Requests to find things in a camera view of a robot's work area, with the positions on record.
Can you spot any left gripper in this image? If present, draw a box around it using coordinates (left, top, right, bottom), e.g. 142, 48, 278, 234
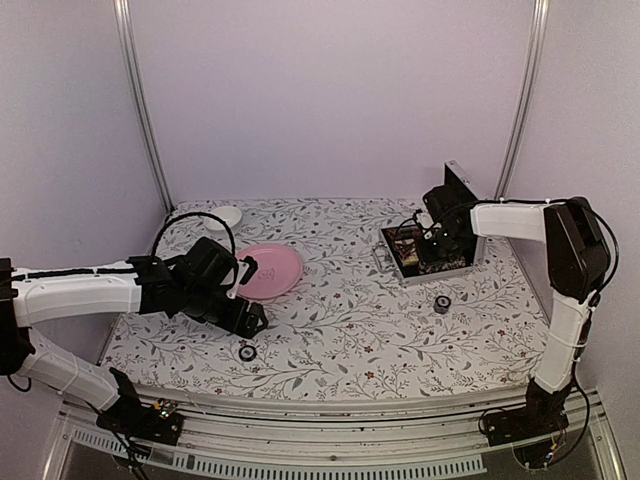
182, 284, 268, 339

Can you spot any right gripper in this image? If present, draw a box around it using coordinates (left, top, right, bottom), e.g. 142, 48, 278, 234
415, 226, 466, 267

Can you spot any aluminium poker case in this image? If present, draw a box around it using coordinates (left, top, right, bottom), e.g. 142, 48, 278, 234
372, 160, 485, 287

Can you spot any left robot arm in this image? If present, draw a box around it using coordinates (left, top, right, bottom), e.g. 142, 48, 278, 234
1, 237, 268, 434

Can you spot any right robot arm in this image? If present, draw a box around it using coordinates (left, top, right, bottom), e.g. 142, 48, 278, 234
418, 192, 620, 436

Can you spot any pink plate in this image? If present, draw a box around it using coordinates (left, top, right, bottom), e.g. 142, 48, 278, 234
237, 244, 303, 300

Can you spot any white bowl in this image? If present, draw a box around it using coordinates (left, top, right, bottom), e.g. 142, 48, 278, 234
204, 205, 243, 232

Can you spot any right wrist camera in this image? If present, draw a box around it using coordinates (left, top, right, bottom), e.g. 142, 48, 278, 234
422, 185, 475, 223

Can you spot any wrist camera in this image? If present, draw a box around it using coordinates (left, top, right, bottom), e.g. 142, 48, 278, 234
222, 256, 258, 300
422, 185, 475, 223

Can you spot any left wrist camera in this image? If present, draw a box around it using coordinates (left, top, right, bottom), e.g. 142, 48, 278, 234
222, 256, 258, 300

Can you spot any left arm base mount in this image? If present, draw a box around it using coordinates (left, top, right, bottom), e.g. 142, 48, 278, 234
96, 397, 185, 446

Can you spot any right aluminium frame post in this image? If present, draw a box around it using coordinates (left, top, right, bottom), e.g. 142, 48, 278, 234
494, 0, 550, 199

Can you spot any aluminium frame post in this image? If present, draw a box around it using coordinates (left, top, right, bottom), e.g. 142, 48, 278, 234
494, 0, 550, 199
113, 0, 174, 213

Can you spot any front aluminium rail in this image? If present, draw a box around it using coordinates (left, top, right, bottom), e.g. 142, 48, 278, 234
59, 384, 616, 480

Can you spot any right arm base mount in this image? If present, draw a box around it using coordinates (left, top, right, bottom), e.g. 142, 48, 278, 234
478, 408, 569, 470

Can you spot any left aluminium frame post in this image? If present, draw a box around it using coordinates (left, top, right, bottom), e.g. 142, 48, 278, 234
113, 0, 174, 213

